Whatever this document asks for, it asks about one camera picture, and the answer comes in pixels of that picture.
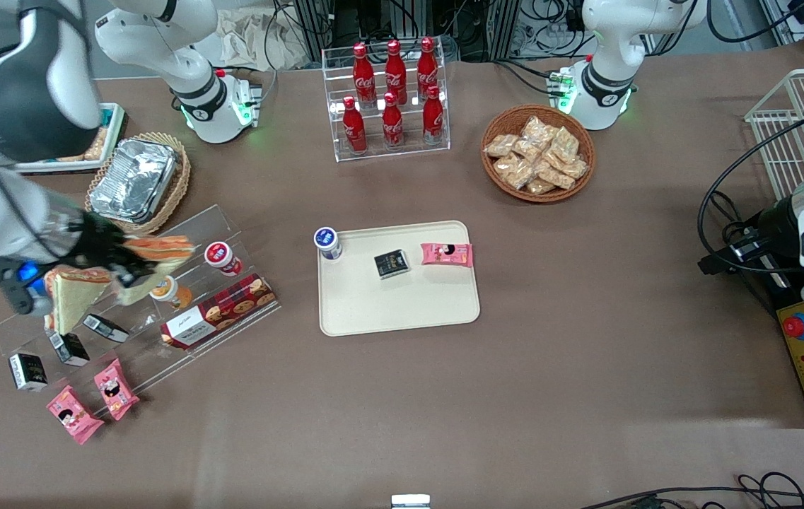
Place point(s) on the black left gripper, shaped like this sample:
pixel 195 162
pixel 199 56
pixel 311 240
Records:
pixel 771 222

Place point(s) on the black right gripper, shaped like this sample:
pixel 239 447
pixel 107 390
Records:
pixel 98 240

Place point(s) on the triangle sandwich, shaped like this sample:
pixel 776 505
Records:
pixel 71 307
pixel 165 247

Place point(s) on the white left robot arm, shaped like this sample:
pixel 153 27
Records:
pixel 607 42

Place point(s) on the white rectangular snack tray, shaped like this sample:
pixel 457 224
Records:
pixel 117 134

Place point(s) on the beige serving tray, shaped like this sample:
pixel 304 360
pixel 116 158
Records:
pixel 402 297

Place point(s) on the orange capped yogurt bottle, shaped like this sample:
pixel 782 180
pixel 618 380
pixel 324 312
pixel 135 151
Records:
pixel 170 291

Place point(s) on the clear acrylic stepped shelf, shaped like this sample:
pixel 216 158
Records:
pixel 196 226

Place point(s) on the black chocolate packet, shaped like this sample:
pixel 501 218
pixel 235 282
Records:
pixel 105 328
pixel 392 264
pixel 27 372
pixel 68 348

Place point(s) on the stacked foil containers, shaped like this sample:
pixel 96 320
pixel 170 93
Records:
pixel 133 180

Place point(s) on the light wicker basket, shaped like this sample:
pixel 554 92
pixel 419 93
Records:
pixel 175 191

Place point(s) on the red capped yogurt bottle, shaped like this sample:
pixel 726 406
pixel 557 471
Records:
pixel 221 257

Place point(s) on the red plaid cookie box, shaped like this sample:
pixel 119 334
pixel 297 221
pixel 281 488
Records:
pixel 221 311

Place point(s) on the beige cracker snack packet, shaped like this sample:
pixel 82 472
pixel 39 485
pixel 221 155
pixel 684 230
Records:
pixel 573 168
pixel 500 145
pixel 554 176
pixel 513 171
pixel 565 143
pixel 97 147
pixel 539 186
pixel 527 150
pixel 538 130

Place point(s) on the pink snack packet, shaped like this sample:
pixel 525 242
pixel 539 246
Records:
pixel 73 416
pixel 116 389
pixel 447 254

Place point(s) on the blue capped yogurt bottle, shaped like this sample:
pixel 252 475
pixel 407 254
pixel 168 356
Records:
pixel 328 243

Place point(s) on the crumpled beige cloth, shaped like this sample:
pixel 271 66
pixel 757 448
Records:
pixel 246 39

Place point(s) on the red cola bottle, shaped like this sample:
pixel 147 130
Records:
pixel 427 67
pixel 392 124
pixel 395 71
pixel 363 74
pixel 354 127
pixel 433 116

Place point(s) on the brown wicker basket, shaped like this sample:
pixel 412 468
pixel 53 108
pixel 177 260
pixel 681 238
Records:
pixel 497 187

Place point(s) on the clear acrylic bottle rack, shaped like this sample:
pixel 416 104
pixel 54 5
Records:
pixel 387 154

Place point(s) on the small white box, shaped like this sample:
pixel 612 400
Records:
pixel 410 501

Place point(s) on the black aluminium frame rack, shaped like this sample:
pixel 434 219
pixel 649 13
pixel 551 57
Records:
pixel 402 14

